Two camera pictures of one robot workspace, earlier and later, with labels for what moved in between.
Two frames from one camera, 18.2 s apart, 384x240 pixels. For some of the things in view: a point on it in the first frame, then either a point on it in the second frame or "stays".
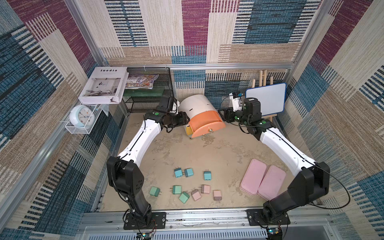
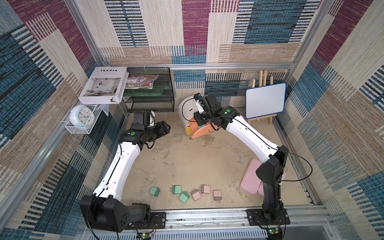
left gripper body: (176, 120) -> (156, 131)
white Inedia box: (105, 84) stays
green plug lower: (184, 197) stays
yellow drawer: (189, 131) stays
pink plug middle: (205, 189) stays
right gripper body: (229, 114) -> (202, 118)
